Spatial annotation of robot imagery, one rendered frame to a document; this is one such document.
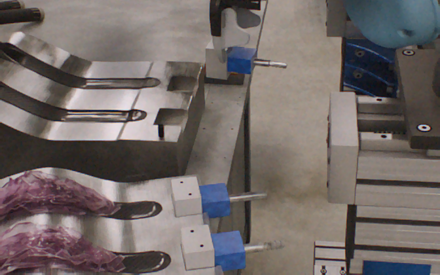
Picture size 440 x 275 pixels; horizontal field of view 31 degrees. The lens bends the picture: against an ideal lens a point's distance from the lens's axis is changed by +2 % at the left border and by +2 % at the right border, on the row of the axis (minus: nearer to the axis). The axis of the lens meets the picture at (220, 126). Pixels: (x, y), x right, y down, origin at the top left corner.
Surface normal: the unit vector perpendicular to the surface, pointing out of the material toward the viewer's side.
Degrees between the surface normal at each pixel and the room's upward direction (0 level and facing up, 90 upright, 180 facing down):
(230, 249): 0
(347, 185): 90
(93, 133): 3
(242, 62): 90
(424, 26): 108
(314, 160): 0
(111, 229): 23
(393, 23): 97
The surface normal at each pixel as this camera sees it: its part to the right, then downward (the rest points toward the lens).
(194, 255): 0.17, 0.51
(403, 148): -0.11, 0.52
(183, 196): -0.03, -0.85
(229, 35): -0.30, 0.34
